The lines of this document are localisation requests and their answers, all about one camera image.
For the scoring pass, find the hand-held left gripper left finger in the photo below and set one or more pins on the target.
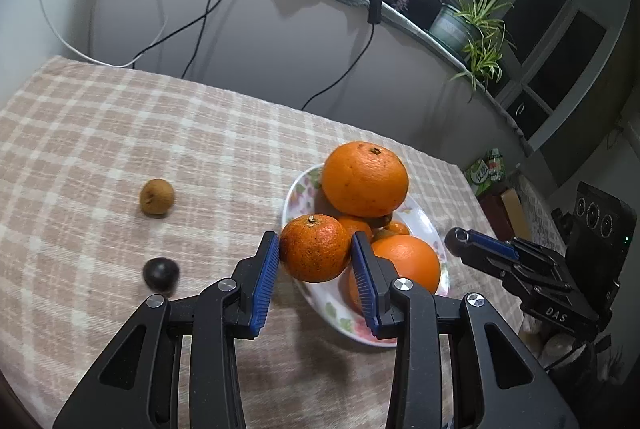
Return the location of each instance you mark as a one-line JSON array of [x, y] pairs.
[[264, 289]]

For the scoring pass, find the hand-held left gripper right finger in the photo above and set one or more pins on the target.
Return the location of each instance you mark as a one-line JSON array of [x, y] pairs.
[[366, 289]]

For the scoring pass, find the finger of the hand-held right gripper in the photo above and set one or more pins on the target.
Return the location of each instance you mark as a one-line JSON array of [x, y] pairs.
[[492, 244], [457, 240]]

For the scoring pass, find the white floral plate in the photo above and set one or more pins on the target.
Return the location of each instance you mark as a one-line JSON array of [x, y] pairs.
[[345, 316]]

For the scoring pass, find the large smooth orange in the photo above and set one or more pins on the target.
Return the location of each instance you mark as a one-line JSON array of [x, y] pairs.
[[405, 264]]

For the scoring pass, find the small mandarin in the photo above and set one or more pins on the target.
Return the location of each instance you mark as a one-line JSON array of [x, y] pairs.
[[357, 226], [398, 228]]

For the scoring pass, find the speckled mandarin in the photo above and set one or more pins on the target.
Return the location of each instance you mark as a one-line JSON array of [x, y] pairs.
[[315, 249]]

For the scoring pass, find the large orange with dark stem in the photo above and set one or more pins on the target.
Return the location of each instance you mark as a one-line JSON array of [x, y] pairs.
[[365, 179]]

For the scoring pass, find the person's right hand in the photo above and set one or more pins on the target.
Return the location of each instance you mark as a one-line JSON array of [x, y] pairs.
[[552, 345]]

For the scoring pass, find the brown cardboard box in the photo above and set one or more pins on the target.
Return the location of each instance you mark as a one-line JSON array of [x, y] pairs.
[[500, 214]]

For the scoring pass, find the green snack packet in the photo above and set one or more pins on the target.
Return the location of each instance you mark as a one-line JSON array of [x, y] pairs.
[[482, 171]]

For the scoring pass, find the dark purple round fruit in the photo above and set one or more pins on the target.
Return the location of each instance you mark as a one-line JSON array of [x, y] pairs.
[[161, 274]]

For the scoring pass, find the potted spider plant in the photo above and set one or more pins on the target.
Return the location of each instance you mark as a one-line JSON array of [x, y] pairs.
[[450, 26]]

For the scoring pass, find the beige checked tablecloth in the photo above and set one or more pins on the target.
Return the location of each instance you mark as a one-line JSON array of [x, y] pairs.
[[100, 134]]

